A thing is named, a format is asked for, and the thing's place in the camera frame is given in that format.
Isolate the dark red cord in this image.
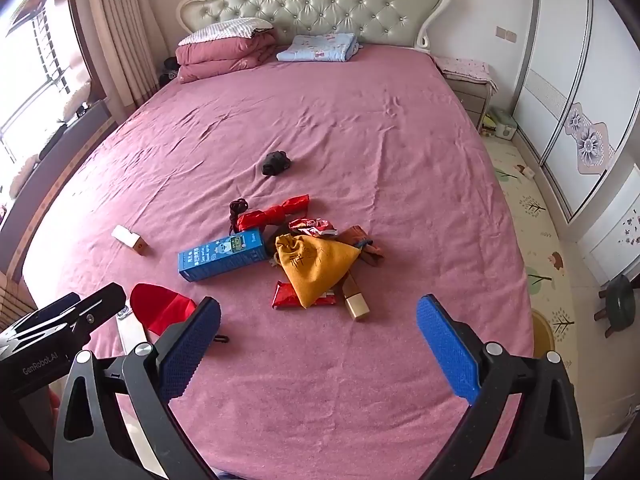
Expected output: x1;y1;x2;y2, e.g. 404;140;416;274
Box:
229;199;251;233

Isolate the grey nightstand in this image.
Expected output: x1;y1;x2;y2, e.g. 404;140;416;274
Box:
445;72;493;131

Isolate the round dark green stool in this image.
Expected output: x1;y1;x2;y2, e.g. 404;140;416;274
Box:
594;275;640;338

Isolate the window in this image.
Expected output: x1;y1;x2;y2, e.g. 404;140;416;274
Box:
0;0;96;201

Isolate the blue carton box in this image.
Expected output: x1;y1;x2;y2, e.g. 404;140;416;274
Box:
178;227;271;282

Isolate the cartoon floor mat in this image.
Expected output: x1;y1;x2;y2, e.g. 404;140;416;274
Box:
482;130;608;361

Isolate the folded light blue blanket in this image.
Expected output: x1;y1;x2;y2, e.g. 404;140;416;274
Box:
276;33;362;63

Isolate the orange sock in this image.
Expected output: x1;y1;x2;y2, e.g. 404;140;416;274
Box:
336;225;373;251

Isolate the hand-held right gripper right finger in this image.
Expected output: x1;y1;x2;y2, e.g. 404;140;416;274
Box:
416;294;586;480

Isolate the white floral wardrobe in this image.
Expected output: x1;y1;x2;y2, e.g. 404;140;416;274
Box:
512;0;640;281

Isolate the red white wrapper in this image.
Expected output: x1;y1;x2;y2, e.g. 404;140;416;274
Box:
289;216;338;237

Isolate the white striped pillow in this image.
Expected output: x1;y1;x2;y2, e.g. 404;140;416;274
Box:
178;17;275;47

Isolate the small white box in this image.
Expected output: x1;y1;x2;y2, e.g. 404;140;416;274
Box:
111;225;147;257

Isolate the tufted green headboard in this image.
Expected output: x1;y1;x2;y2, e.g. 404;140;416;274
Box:
176;0;453;53

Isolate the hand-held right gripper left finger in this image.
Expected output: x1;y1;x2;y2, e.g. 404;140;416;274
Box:
50;296;223;480

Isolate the green white storage box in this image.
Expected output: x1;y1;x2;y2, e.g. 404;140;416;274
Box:
482;107;517;140

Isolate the red cloth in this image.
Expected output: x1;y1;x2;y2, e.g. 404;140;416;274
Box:
130;283;198;336

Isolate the pink floral cloth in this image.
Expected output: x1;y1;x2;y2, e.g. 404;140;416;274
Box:
432;55;496;93

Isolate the folded pink quilt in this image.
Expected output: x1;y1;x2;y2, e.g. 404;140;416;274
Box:
175;30;278;84

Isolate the gold tube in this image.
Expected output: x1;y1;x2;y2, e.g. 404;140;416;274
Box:
339;272;372;322

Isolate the beige curtain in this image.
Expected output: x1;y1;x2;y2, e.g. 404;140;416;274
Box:
70;0;173;111

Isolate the red snack packet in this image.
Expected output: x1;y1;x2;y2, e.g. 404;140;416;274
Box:
271;280;342;311

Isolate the red twisted wrapper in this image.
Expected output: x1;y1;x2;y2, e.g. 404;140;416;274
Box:
237;194;311;233

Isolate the brown sock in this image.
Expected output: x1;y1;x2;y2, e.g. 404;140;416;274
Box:
357;242;386;267

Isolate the black cloth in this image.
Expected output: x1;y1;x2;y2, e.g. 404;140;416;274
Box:
261;151;292;177

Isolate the yellow drawstring pouch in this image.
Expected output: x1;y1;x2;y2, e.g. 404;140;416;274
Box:
274;232;362;309

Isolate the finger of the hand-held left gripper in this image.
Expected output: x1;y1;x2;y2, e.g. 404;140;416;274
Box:
31;282;127;334

